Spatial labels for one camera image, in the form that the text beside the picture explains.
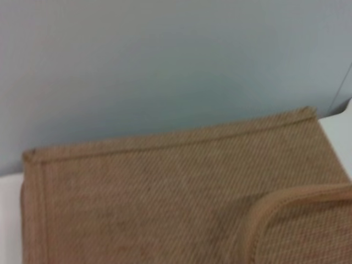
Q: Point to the brown jute handbag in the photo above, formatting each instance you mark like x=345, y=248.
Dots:
x=154, y=198

